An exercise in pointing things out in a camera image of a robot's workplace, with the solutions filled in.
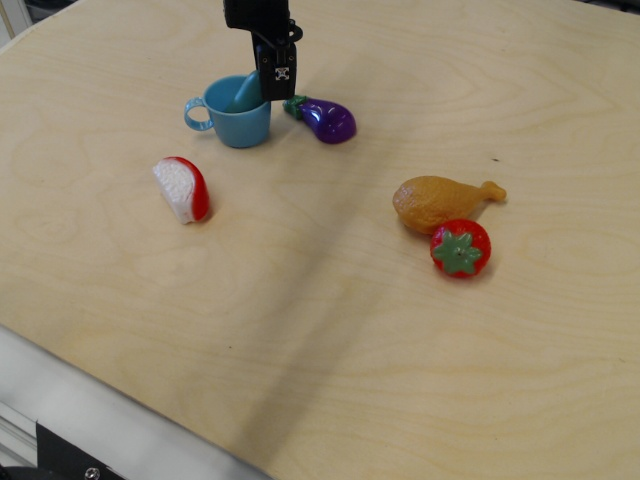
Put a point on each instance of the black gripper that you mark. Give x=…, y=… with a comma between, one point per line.
x=270, y=23

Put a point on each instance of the red white sushi toy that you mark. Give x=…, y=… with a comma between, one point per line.
x=183, y=187

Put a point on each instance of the purple toy eggplant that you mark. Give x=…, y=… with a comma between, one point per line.
x=331, y=123

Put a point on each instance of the red toy strawberry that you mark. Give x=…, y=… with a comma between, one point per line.
x=460, y=248

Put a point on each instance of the teal toy cucumber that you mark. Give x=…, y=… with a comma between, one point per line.
x=246, y=93

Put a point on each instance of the blue plastic cup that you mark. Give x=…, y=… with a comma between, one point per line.
x=236, y=130

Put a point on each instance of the black metal bracket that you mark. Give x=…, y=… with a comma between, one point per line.
x=58, y=455

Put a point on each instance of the orange toy chicken drumstick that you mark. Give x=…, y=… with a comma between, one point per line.
x=424, y=203

